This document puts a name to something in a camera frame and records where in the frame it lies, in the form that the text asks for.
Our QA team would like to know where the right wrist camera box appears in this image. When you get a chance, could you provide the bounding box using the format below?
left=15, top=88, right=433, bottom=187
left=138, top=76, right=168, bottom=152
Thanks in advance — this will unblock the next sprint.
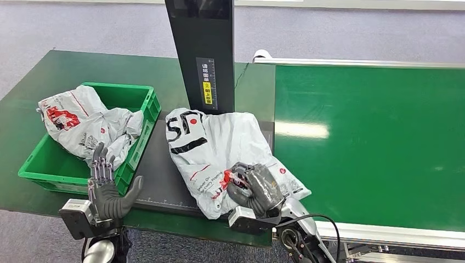
left=228, top=205, right=282, bottom=236

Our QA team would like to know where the green plastic basket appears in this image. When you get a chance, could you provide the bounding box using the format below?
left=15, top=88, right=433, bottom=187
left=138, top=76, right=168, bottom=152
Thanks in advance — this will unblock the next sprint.
left=18, top=82, right=162, bottom=197

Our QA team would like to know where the white SF courier package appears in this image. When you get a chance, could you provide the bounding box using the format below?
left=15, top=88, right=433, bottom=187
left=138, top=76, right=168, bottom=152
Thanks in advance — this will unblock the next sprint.
left=165, top=107, right=312, bottom=220

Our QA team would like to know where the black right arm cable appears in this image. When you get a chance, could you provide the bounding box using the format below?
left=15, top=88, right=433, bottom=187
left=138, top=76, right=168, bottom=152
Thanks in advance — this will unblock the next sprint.
left=275, top=214, right=342, bottom=255

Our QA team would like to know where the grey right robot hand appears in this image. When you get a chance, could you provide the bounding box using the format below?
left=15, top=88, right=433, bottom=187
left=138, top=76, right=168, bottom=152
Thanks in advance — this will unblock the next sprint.
left=225, top=162, right=286, bottom=219

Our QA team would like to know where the white conveyor end cap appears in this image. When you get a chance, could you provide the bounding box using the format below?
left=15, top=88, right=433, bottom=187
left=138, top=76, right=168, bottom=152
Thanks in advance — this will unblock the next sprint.
left=253, top=49, right=273, bottom=65

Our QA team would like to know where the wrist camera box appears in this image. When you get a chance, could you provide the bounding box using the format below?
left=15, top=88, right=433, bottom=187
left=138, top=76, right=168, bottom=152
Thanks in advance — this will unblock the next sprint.
left=228, top=205, right=282, bottom=236
left=59, top=198, right=96, bottom=241

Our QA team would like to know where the black weighing scale with column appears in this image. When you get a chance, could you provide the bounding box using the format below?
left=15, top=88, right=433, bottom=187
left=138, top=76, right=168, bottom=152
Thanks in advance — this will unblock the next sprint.
left=132, top=0, right=276, bottom=219

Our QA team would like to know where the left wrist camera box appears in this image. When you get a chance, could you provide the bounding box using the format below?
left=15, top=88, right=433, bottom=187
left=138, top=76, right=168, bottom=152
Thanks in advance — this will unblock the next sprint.
left=59, top=198, right=96, bottom=241

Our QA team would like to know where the white package with red print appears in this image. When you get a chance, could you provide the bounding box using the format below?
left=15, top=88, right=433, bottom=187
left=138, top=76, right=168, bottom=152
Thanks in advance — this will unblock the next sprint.
left=36, top=85, right=145, bottom=171

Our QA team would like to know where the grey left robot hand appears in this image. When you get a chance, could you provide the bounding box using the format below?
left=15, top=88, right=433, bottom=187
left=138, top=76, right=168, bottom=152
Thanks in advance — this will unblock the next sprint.
left=87, top=142, right=144, bottom=222

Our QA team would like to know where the green belt conveyor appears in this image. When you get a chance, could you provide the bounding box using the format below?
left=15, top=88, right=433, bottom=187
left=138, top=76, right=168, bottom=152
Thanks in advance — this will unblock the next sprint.
left=253, top=49, right=465, bottom=263

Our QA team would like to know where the thin black scale cable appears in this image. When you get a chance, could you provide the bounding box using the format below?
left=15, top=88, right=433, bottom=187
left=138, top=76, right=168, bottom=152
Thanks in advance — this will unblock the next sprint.
left=234, top=62, right=251, bottom=90

